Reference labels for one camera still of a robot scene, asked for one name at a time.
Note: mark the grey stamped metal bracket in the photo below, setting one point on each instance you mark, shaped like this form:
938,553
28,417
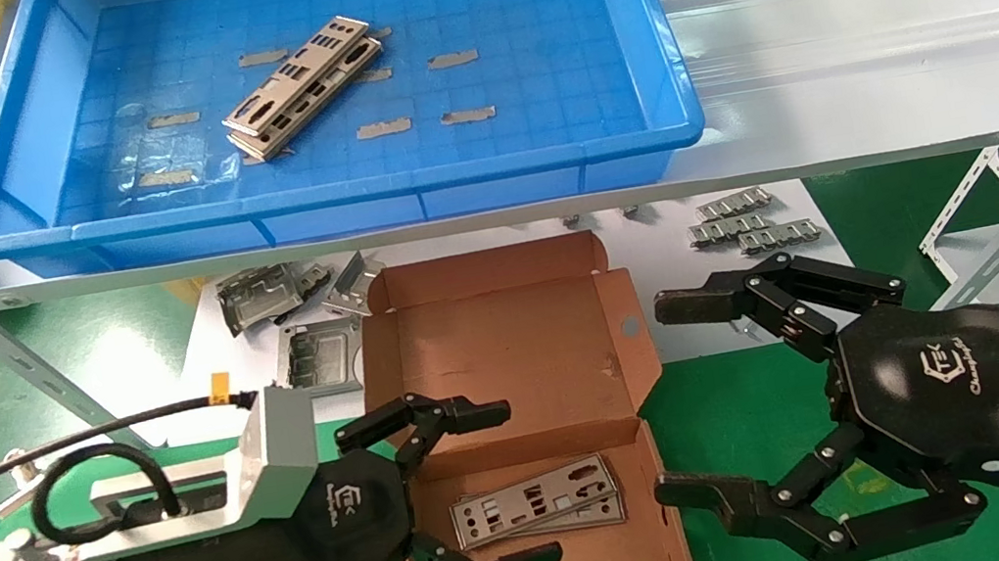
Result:
260,301

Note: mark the white slotted angle bracket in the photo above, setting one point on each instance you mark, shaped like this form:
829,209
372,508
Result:
962,196

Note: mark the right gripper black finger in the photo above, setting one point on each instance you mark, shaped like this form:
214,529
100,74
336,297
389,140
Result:
741,507
701,305

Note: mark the rectangular grey metal frame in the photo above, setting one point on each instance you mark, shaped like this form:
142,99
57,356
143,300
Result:
327,351

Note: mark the brown cardboard box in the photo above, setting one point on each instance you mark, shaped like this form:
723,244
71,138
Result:
529,345

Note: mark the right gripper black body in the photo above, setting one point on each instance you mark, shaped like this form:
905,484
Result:
953,401

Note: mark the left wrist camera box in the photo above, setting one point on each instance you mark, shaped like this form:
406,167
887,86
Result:
283,451

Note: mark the green cloth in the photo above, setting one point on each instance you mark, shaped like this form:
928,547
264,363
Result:
746,402

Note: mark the white paper sheet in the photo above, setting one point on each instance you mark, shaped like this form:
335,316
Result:
652,243

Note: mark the grey tape piece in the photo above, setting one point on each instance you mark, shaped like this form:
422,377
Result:
263,57
173,119

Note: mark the white metal shelf board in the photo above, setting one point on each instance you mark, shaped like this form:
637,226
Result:
818,25

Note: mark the bent grey metal bracket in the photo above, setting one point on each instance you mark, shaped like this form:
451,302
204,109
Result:
347,288

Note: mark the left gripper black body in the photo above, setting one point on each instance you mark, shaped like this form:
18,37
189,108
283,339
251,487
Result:
302,548

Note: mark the silver metal clip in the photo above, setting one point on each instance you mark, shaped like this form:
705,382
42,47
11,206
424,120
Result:
10,499

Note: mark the blue plastic tray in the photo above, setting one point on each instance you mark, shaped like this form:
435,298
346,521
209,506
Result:
517,1

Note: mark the small grey metal piece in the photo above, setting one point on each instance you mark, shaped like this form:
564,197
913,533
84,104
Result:
313,279

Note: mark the small ribbed metal strip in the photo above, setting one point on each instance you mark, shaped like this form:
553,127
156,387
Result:
734,204
780,236
730,229

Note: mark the clear plastic film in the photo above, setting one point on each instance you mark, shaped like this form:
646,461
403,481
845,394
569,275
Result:
179,155

